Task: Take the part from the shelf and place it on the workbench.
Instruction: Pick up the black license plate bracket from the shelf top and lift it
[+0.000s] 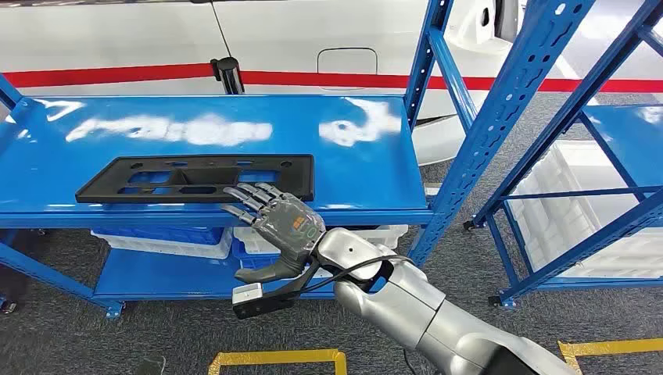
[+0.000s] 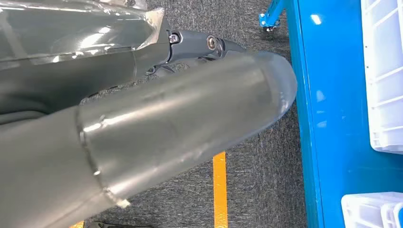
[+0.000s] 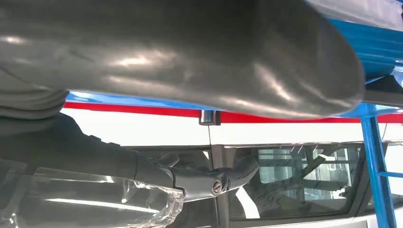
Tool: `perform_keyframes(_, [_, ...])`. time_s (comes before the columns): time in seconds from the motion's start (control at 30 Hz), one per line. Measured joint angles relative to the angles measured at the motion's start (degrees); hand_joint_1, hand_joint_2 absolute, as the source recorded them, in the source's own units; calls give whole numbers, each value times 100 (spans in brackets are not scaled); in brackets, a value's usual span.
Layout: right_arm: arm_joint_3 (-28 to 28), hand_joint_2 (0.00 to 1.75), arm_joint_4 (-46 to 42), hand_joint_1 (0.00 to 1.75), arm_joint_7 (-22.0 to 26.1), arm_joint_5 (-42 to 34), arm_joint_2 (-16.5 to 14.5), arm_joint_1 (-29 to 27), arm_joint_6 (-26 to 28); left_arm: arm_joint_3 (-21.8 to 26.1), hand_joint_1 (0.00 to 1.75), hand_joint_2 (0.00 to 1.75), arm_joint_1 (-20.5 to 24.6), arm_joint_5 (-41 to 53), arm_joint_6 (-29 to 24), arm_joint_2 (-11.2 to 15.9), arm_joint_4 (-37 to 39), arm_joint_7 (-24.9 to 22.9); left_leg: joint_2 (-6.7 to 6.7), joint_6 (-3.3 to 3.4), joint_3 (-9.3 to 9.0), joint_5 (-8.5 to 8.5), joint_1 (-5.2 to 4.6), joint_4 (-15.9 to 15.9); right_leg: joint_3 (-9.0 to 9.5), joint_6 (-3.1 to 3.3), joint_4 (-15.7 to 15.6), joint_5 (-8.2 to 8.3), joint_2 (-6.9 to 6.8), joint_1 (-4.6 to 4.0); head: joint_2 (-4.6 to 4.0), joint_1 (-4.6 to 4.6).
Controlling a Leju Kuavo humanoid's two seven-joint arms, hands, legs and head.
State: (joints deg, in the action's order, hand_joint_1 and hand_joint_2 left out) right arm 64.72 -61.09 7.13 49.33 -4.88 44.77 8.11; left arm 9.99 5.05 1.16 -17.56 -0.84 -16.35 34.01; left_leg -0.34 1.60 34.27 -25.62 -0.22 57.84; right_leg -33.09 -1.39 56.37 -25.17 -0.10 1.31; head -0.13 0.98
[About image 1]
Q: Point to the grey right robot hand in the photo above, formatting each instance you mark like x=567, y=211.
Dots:
x=290, y=227

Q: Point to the black plastic frame part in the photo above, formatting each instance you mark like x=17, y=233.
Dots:
x=207, y=178

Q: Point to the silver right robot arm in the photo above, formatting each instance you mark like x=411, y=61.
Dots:
x=404, y=305

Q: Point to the blue steel shelf rack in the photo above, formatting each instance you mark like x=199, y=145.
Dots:
x=362, y=176
x=632, y=145

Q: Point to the yellow floor tape square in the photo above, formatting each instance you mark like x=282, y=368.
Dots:
x=279, y=356
x=611, y=347

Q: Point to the red barrier belt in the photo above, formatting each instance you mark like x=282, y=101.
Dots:
x=103, y=75

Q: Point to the large white plastic crate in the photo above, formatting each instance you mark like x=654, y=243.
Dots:
x=570, y=217

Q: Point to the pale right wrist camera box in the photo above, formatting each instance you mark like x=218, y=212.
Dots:
x=247, y=293

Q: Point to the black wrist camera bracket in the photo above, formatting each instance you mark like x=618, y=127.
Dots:
x=259, y=309

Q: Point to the black stanchion post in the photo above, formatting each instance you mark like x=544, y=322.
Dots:
x=228, y=75

